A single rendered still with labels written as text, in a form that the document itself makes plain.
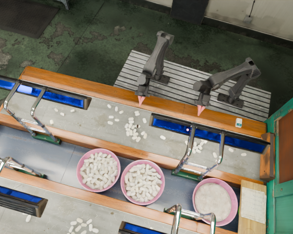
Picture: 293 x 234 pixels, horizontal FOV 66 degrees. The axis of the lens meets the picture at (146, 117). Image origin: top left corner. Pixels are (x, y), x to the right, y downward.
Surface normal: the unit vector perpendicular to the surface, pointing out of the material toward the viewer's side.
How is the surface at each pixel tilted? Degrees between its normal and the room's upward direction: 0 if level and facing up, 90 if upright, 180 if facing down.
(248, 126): 0
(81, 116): 0
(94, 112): 0
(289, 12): 90
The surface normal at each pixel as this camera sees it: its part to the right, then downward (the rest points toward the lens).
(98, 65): 0.04, -0.44
